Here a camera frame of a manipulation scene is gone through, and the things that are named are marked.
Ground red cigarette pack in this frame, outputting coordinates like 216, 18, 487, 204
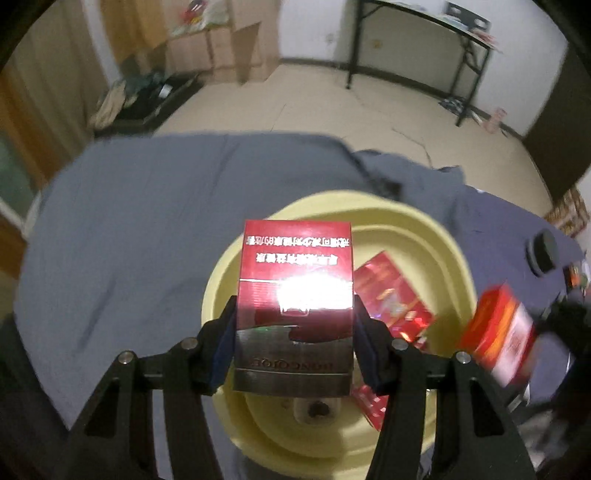
459, 284, 537, 388

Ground red packet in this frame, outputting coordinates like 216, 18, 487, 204
352, 251, 435, 432

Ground red silver cigarette box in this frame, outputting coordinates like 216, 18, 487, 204
233, 220, 353, 398

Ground purple table cloth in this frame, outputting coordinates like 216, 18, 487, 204
454, 184, 585, 402

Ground dark door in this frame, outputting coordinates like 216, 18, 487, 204
523, 48, 590, 202

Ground grey blanket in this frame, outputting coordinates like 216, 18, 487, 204
14, 133, 465, 426

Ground pink item on floor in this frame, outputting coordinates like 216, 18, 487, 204
485, 107, 507, 134

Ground dark clothes on floor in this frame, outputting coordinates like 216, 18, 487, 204
439, 96, 483, 124

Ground box on desk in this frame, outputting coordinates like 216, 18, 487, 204
444, 2, 491, 32

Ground black folding desk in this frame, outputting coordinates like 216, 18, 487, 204
346, 1, 496, 126

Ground open black suitcase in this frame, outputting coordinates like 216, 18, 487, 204
92, 71, 204, 138

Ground brown curtain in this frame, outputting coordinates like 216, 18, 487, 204
1, 1, 107, 187

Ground wooden wardrobe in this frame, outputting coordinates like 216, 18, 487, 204
98, 0, 283, 84

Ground pile of boxes by wall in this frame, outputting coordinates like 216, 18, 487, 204
544, 187, 590, 238

